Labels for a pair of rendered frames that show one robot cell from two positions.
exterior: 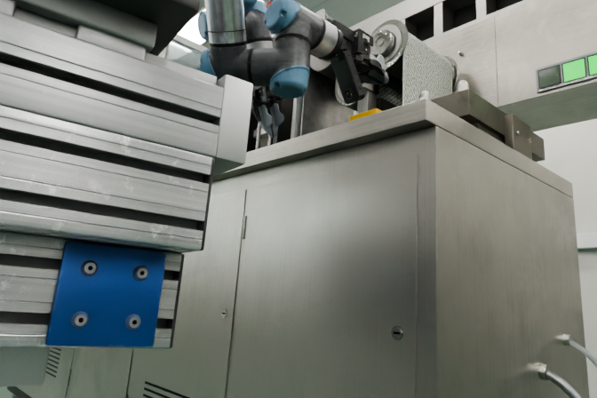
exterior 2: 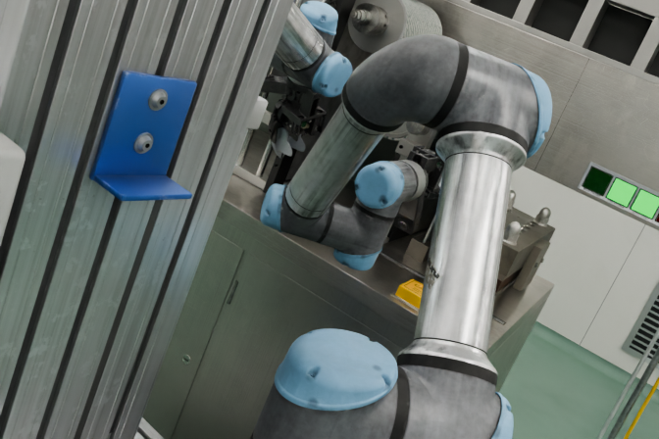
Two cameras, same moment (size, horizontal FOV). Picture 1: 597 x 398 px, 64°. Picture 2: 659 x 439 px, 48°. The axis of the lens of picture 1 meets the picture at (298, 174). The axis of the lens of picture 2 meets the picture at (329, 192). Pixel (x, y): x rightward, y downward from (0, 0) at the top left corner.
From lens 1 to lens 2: 1.08 m
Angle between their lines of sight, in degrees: 40
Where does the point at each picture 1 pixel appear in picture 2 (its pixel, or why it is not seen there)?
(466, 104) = (508, 266)
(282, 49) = (366, 231)
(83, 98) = not seen: outside the picture
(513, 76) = (566, 150)
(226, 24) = (318, 207)
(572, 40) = (639, 158)
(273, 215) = (274, 309)
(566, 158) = not seen: hidden behind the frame
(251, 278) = (230, 351)
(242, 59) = (317, 228)
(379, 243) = not seen: hidden behind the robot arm
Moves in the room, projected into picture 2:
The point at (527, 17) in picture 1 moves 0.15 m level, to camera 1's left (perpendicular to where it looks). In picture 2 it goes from (618, 92) to (571, 73)
